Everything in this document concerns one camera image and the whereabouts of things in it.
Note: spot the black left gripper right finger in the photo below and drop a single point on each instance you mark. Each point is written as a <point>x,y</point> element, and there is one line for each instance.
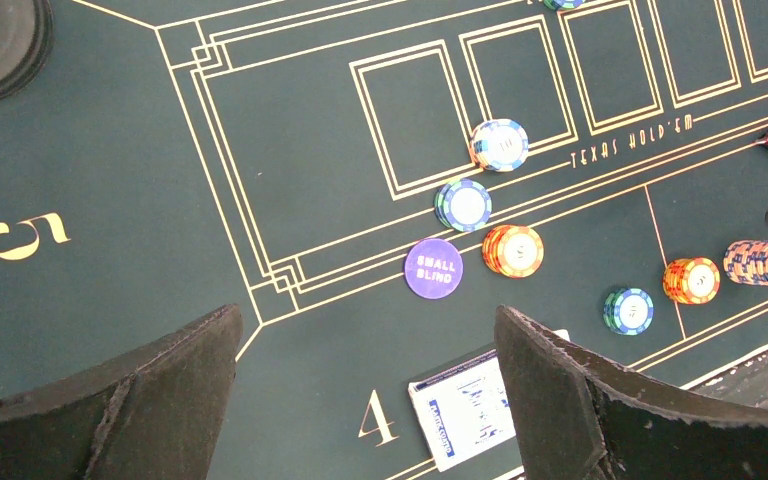
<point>579,415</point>

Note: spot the dark green poker mat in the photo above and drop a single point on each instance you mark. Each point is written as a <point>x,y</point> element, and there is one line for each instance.
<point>175,156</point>

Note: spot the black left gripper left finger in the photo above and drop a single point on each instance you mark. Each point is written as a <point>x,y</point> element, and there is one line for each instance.
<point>154,412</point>

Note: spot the blue white card deck box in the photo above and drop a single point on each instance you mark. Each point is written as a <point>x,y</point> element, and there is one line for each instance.
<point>463,410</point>

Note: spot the pink blue chips small pile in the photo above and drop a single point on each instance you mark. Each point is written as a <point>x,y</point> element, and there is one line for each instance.
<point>500,145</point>

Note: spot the green blue chip stack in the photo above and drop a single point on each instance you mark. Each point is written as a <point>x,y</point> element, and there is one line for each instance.
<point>628,311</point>

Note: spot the orange red chip stack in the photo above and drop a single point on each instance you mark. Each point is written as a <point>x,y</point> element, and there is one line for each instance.
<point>691,281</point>

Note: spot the gold microphone on stand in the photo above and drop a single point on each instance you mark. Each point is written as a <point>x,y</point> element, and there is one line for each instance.
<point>26,39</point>

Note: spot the orange red chips small pile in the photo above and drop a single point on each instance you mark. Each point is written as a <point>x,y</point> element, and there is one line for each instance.
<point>512,250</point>

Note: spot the purple small blind button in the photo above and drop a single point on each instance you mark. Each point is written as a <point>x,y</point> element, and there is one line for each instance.
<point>433,268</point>

